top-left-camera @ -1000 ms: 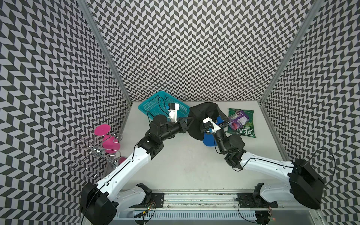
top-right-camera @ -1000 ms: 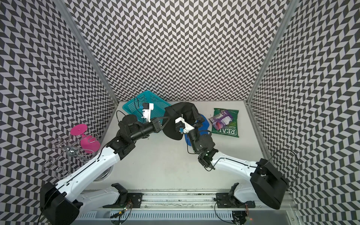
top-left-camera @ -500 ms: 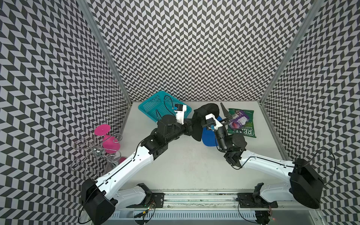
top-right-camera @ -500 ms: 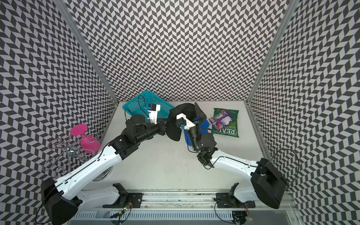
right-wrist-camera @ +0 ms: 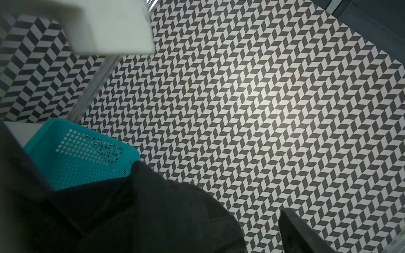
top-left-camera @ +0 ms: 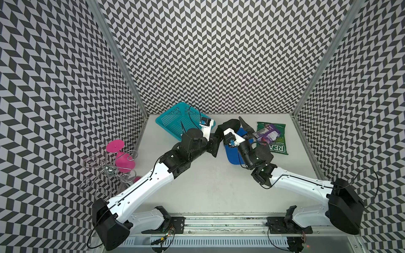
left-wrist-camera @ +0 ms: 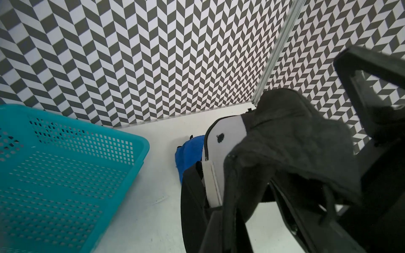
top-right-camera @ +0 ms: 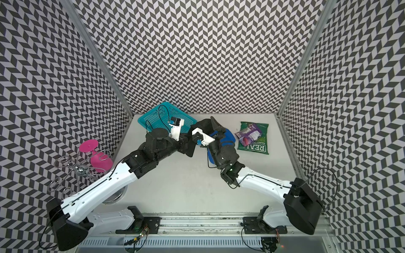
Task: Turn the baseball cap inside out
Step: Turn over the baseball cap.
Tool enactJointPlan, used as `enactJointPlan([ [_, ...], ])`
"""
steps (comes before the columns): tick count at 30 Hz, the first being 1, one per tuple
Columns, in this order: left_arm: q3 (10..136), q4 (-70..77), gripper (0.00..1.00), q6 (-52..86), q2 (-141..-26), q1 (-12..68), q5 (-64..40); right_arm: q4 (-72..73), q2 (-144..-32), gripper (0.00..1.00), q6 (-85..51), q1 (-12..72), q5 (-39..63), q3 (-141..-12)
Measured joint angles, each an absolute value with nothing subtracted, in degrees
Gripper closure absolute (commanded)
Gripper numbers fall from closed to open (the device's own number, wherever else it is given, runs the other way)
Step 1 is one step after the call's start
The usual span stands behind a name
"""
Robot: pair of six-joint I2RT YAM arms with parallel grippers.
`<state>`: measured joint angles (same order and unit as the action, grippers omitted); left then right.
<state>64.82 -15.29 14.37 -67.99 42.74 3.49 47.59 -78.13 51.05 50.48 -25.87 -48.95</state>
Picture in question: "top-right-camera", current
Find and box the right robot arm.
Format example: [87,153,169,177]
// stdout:
[208,129,323,235]

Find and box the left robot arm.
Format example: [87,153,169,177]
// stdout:
[46,128,205,251]

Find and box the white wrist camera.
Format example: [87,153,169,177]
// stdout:
[192,128,215,147]
[169,117,184,141]

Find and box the purple snack bag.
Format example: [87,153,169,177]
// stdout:
[235,123,263,147]

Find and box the green crisp bag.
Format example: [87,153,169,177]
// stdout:
[238,121,269,155]

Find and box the pink plastic wine glass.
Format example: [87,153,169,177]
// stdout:
[79,139,113,173]

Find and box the black cap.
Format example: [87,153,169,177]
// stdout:
[190,117,224,136]

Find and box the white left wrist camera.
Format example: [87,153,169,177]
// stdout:
[169,117,184,141]

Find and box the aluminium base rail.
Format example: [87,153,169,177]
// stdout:
[72,214,341,253]

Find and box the teal plastic basket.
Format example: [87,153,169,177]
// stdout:
[138,102,197,133]

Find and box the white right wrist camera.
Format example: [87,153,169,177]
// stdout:
[192,128,215,147]

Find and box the blue baseball cap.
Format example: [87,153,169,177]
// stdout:
[207,129,236,167]

